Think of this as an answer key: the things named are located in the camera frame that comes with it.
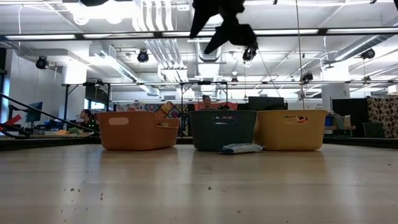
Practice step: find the black spotlight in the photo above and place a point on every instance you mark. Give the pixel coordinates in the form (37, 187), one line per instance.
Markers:
(308, 77)
(42, 63)
(234, 80)
(143, 57)
(368, 53)
(248, 55)

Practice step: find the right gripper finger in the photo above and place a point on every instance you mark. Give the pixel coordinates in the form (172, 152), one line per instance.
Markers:
(202, 15)
(222, 37)

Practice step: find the orange-red cloth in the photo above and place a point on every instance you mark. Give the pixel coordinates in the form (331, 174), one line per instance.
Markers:
(231, 106)

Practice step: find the polka dot curtain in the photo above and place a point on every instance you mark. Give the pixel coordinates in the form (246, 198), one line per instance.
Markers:
(385, 116)

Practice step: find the person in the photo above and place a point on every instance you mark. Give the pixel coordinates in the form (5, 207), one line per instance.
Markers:
(87, 119)
(206, 102)

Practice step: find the blue white Hershey's bar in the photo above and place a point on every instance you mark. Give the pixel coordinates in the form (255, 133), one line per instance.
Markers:
(241, 149)

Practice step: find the orange plastic bin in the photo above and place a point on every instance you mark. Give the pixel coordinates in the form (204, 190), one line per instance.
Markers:
(133, 137)

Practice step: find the silver ventilation duct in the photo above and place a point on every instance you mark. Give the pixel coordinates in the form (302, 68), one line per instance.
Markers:
(217, 57)
(363, 46)

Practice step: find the black panel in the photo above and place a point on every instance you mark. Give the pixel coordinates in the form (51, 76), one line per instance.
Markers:
(349, 109)

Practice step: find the black metal table frame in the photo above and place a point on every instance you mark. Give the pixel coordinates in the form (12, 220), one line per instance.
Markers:
(21, 145)

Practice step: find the dark teal plastic bin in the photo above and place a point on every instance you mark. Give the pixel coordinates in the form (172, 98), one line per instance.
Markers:
(222, 130)

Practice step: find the colourful patterned quilt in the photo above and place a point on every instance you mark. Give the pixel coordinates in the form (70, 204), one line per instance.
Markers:
(149, 107)

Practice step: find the yellow plastic bin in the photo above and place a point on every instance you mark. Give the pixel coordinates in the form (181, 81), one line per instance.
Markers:
(289, 133)

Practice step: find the red tape strip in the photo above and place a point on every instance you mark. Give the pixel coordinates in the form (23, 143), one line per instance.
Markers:
(14, 119)

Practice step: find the black chair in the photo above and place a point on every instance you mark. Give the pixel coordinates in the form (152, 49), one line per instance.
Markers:
(373, 130)

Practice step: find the small blue-screen monitor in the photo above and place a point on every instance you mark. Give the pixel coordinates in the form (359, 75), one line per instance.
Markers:
(35, 109)

